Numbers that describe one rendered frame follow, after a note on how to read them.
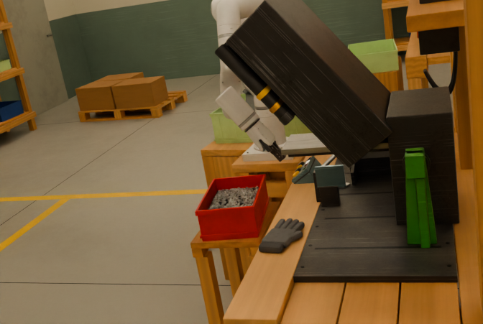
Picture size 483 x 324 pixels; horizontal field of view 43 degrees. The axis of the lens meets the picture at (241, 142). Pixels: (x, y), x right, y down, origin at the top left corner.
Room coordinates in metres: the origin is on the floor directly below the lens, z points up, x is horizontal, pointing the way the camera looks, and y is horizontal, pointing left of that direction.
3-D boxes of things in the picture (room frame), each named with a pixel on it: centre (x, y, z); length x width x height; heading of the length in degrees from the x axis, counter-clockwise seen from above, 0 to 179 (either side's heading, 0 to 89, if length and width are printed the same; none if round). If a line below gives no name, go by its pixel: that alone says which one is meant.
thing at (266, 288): (2.03, -0.18, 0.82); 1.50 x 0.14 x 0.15; 161
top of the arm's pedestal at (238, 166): (2.74, -0.15, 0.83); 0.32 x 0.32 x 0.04; 67
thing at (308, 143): (1.90, -0.33, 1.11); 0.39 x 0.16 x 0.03; 71
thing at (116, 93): (8.06, 1.33, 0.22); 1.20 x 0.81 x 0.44; 65
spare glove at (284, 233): (1.72, -0.08, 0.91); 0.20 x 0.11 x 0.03; 150
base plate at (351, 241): (1.94, -0.45, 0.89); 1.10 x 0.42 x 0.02; 161
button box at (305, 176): (2.21, -0.23, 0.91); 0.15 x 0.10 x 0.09; 161
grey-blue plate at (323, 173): (1.91, -0.27, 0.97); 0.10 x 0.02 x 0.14; 71
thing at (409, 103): (1.79, -0.55, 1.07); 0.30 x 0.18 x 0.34; 161
